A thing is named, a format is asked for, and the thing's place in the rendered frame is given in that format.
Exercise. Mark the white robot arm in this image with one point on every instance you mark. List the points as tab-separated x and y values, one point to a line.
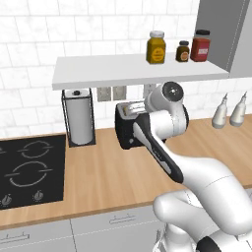
210	183

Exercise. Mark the black toaster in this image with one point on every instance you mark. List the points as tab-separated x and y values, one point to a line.
126	131

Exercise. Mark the white paper towel roll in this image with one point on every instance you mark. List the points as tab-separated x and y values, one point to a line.
78	118

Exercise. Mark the black paper towel holder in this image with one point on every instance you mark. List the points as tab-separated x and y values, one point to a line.
65	124

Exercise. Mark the yellow jar with white lid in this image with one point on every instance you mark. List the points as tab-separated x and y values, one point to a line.
156	49

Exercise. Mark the small dark brown jar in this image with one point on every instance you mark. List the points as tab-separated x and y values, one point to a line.
182	52

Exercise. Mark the white squeeze bottle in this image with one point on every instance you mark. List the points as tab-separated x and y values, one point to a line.
219	114
238	113

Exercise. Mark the grey drawer front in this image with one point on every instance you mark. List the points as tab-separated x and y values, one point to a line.
34	238
118	229

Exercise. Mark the black hob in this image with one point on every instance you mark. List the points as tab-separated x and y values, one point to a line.
31	170

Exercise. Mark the red jar with black lid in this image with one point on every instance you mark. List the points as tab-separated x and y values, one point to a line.
200	47

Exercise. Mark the grey hob knob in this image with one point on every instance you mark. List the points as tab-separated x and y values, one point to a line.
38	196
6	200

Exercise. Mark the grey wall socket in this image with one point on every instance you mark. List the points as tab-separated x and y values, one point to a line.
149	89
104	94
119	93

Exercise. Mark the white wall shelf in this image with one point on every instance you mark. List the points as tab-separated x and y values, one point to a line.
131	70

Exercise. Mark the grey wall cupboard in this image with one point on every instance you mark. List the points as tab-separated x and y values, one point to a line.
226	32

